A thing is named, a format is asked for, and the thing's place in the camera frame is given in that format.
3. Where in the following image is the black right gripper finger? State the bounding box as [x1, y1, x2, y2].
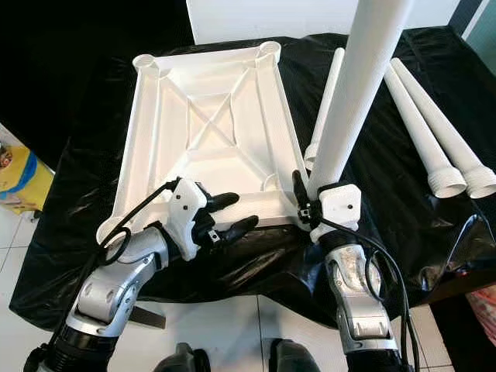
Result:
[292, 169, 311, 222]

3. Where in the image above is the black plastic tablecloth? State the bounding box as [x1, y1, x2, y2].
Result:
[8, 26, 496, 330]

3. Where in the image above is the dark wooden table leg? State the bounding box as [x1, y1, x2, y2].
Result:
[128, 306, 167, 330]

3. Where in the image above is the black robot left foot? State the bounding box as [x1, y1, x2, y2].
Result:
[153, 343, 212, 372]

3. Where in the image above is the black robot foot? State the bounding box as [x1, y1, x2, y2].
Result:
[267, 339, 322, 372]
[153, 343, 212, 372]

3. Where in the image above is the black robot right foot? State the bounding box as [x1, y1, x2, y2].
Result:
[267, 339, 322, 372]

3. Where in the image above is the printed paper cup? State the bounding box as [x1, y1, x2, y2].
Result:
[0, 143, 16, 167]

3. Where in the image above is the yellow and blue carton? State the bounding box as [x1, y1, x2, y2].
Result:
[0, 149, 57, 216]

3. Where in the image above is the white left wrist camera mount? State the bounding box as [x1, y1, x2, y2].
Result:
[167, 177, 210, 260]

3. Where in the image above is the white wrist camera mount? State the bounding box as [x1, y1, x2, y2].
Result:
[310, 184, 363, 243]
[167, 177, 210, 260]

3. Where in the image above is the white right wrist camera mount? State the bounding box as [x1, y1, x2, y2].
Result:
[310, 184, 363, 243]

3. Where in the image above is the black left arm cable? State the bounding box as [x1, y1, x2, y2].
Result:
[31, 177, 181, 372]

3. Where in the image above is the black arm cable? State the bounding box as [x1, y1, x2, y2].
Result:
[31, 177, 181, 372]
[318, 217, 421, 372]

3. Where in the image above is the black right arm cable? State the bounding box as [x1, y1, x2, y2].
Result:
[318, 217, 421, 372]

